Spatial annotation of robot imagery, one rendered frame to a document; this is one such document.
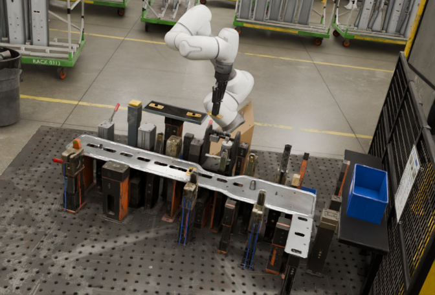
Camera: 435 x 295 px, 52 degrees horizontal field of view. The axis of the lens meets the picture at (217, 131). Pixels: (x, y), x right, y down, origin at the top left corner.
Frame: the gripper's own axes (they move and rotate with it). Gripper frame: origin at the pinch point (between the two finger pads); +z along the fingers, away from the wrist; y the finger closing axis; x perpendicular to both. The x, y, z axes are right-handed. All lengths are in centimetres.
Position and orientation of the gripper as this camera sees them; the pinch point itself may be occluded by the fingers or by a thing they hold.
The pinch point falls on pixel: (215, 108)
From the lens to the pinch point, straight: 230.0
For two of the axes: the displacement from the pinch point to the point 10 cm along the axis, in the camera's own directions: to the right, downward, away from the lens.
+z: -1.6, 8.8, 4.6
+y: -4.6, 3.4, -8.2
